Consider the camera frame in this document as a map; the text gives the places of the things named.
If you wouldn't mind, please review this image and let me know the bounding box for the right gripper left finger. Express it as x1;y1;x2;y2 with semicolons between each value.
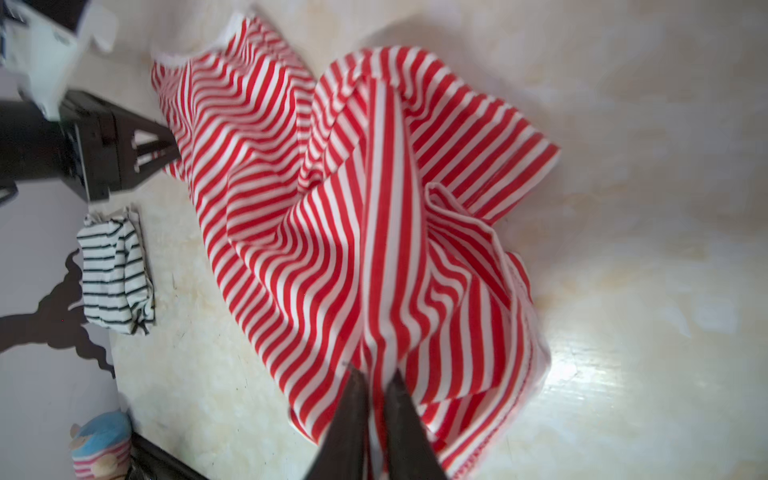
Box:
305;368;369;480

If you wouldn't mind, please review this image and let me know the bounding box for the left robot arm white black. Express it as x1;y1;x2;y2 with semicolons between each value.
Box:
1;90;180;203

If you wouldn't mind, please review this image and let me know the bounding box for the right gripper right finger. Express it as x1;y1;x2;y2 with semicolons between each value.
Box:
384;373;447;480

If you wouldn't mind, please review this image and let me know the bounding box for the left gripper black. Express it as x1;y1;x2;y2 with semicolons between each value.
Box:
60;90;180;203

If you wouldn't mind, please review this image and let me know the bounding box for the plush doll head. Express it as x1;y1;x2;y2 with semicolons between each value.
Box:
69;410;133;480

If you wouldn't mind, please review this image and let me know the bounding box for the red white striped tank top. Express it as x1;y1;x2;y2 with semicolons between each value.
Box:
151;14;560;479

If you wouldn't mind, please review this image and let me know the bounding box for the black white striped tank top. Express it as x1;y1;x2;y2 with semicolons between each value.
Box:
77;206;156;335

